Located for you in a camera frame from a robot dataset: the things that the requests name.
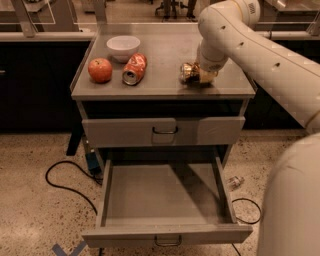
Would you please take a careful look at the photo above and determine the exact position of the crushed orange gold can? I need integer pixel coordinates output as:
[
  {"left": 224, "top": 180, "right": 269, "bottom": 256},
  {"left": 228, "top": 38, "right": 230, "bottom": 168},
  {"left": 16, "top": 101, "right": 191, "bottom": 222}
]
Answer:
[{"left": 180, "top": 62, "right": 200, "bottom": 84}]

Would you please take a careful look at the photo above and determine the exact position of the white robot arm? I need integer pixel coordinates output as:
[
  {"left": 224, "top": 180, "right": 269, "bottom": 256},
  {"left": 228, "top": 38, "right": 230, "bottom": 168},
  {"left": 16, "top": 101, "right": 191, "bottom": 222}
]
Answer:
[{"left": 198, "top": 0, "right": 320, "bottom": 256}]

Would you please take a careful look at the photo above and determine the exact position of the closed grey top drawer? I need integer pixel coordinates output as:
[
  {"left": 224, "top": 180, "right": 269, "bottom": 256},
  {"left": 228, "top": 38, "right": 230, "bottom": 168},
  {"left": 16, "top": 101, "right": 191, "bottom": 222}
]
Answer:
[{"left": 82, "top": 117, "right": 245, "bottom": 148}]

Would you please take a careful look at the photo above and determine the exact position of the red soda can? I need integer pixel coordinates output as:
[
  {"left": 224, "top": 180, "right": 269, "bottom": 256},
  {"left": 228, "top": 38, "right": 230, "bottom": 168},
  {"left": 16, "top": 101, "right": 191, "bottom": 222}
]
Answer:
[{"left": 122, "top": 53, "right": 147, "bottom": 86}]

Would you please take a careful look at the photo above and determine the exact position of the grey drawer cabinet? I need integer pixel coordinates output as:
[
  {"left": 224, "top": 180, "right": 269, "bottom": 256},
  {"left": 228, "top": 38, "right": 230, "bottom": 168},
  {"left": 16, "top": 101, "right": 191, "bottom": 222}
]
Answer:
[{"left": 72, "top": 23, "right": 255, "bottom": 162}]

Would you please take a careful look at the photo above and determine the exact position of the open grey middle drawer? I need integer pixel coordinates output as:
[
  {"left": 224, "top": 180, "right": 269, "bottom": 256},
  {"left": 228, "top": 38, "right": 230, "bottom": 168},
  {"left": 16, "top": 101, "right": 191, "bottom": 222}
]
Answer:
[{"left": 83, "top": 159, "right": 252, "bottom": 248}]

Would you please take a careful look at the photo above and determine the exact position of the office chair base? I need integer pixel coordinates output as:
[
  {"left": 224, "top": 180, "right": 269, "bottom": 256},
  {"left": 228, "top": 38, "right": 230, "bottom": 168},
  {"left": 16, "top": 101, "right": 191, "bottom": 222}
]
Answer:
[{"left": 155, "top": 0, "right": 188, "bottom": 18}]

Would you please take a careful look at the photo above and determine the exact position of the white bowl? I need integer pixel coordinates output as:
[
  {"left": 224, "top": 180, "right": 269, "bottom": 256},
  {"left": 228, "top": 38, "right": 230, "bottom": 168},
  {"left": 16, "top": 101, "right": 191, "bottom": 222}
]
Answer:
[{"left": 106, "top": 35, "right": 140, "bottom": 63}]

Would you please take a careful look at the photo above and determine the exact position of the red apple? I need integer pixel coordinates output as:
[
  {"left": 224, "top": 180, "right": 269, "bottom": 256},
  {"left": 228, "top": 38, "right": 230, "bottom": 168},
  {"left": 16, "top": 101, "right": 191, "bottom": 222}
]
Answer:
[{"left": 88, "top": 58, "right": 113, "bottom": 83}]

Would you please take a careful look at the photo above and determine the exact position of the blue power adapter box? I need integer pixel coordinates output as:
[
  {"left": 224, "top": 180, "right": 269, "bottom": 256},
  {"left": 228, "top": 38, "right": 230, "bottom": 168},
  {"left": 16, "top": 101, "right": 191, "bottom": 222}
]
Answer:
[{"left": 85, "top": 152, "right": 101, "bottom": 175}]

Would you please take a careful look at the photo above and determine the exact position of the black cable loop right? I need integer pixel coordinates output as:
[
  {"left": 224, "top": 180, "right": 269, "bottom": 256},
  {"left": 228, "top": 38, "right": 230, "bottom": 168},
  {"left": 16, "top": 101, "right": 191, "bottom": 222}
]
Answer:
[{"left": 231, "top": 197, "right": 263, "bottom": 225}]

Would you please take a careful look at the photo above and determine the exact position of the black floor cable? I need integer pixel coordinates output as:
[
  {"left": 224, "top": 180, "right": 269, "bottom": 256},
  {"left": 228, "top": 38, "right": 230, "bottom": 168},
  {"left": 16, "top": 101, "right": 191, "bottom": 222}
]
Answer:
[{"left": 45, "top": 160, "right": 104, "bottom": 215}]

